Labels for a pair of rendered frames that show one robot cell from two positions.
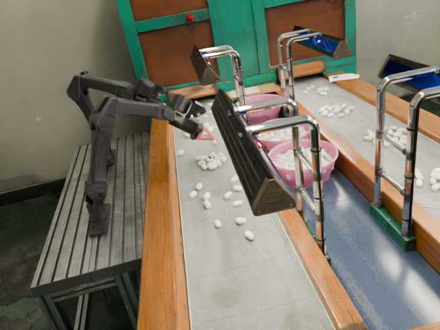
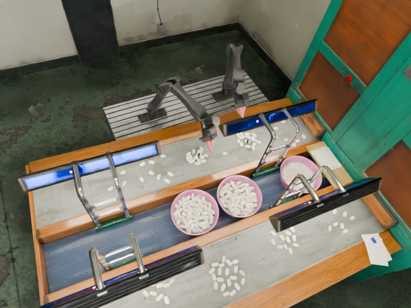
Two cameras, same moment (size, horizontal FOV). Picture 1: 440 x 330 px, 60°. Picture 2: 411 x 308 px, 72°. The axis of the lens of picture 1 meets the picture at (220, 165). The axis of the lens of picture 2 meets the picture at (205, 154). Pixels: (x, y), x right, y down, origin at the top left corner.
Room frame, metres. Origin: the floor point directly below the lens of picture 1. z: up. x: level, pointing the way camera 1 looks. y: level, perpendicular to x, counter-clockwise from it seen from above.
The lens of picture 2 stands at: (1.00, -0.85, 2.25)
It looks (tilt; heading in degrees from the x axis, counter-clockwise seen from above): 56 degrees down; 61
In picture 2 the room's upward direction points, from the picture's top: 12 degrees clockwise
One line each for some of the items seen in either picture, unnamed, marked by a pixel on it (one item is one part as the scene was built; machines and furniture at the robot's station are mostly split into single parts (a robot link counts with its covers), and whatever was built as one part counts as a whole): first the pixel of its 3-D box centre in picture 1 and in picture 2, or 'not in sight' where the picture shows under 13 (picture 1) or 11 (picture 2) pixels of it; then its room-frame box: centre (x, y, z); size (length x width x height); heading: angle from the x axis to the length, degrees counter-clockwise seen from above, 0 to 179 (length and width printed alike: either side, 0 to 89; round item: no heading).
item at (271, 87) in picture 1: (250, 91); (328, 163); (2.24, -0.26, 0.77); 0.33 x 0.15 x 0.01; 93
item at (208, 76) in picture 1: (201, 61); (271, 114); (1.84, -0.01, 1.08); 0.62 x 0.08 x 0.07; 3
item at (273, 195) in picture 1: (239, 133); (94, 162); (0.87, -0.06, 1.08); 0.62 x 0.08 x 0.07; 3
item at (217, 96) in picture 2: (105, 152); (225, 90); (1.86, 0.57, 0.71); 0.20 x 0.07 x 0.08; 8
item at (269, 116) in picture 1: (259, 109); (298, 176); (2.03, -0.27, 0.72); 0.27 x 0.27 x 0.10
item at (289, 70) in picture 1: (302, 78); (304, 201); (1.86, -0.48, 0.90); 0.20 x 0.19 x 0.45; 3
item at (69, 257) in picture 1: (160, 175); (205, 130); (1.59, 0.28, 0.65); 1.20 x 0.90 x 0.04; 8
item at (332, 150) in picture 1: (302, 164); (194, 214); (1.31, -0.32, 0.72); 0.27 x 0.27 x 0.10
